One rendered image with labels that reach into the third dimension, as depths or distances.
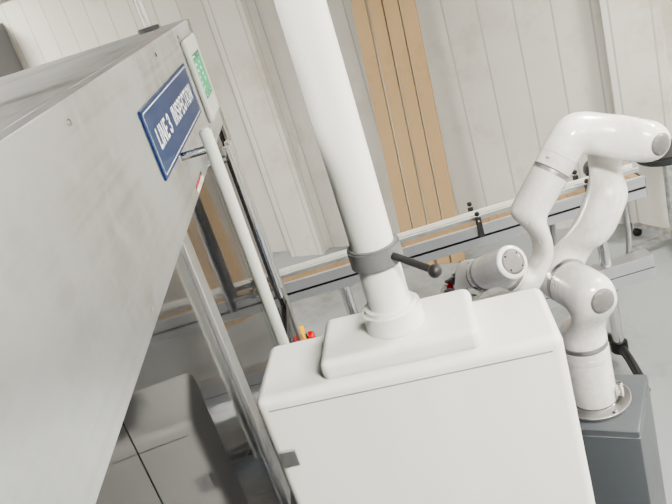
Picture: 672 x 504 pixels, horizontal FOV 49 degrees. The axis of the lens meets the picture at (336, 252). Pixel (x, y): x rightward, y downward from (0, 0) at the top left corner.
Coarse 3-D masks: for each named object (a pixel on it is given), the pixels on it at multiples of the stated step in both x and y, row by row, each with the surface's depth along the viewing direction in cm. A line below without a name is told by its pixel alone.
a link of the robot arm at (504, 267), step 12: (492, 252) 177; (504, 252) 173; (516, 252) 174; (480, 264) 179; (492, 264) 174; (504, 264) 172; (516, 264) 173; (480, 276) 180; (492, 276) 176; (504, 276) 172; (516, 276) 172; (504, 288) 180
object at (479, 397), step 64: (448, 320) 118; (512, 320) 119; (320, 384) 118; (384, 384) 116; (448, 384) 116; (512, 384) 115; (320, 448) 122; (384, 448) 121; (448, 448) 121; (512, 448) 120; (576, 448) 119
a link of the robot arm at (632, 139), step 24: (576, 120) 171; (600, 120) 172; (624, 120) 171; (648, 120) 170; (552, 144) 172; (576, 144) 171; (600, 144) 172; (624, 144) 170; (648, 144) 169; (552, 168) 172
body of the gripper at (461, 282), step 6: (462, 264) 193; (468, 264) 190; (456, 270) 196; (462, 270) 192; (456, 276) 196; (462, 276) 191; (456, 282) 195; (462, 282) 191; (468, 282) 187; (456, 288) 194; (462, 288) 191; (468, 288) 188; (474, 288) 187; (474, 294) 189; (480, 294) 188
